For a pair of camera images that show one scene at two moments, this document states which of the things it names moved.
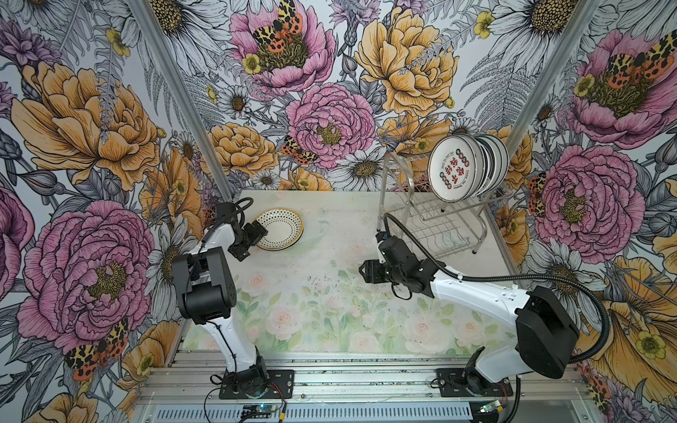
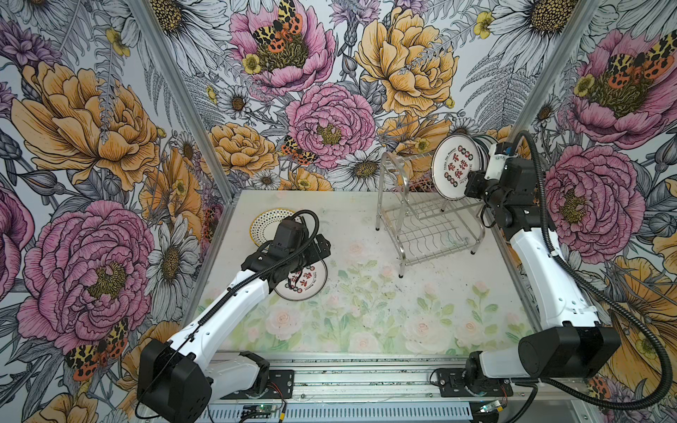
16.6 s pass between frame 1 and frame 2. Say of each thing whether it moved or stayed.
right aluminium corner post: stayed
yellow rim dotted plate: stayed
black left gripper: moved
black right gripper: moved
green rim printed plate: moved
